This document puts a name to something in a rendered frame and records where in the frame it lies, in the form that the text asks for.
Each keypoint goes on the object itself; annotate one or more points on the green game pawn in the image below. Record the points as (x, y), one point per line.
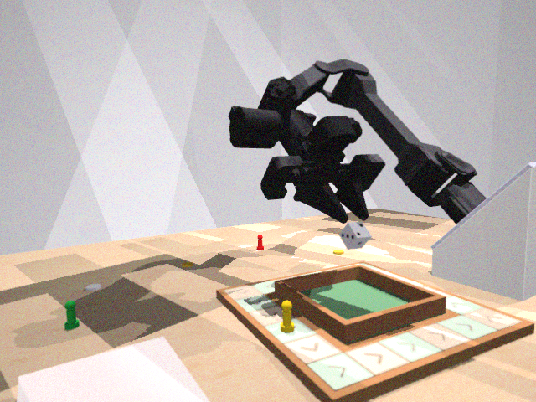
(72, 322)

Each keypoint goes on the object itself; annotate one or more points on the grey die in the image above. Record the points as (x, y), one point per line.
(354, 235)

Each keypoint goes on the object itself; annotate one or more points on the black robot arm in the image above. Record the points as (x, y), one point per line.
(424, 168)

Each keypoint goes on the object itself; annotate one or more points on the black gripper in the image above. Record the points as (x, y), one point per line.
(311, 179)

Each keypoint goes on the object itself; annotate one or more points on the yellow game pawn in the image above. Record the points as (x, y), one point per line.
(287, 325)

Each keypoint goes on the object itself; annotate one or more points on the red game pawn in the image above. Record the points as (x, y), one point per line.
(260, 247)

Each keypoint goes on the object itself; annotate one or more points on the white flat disc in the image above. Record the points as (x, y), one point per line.
(93, 287)

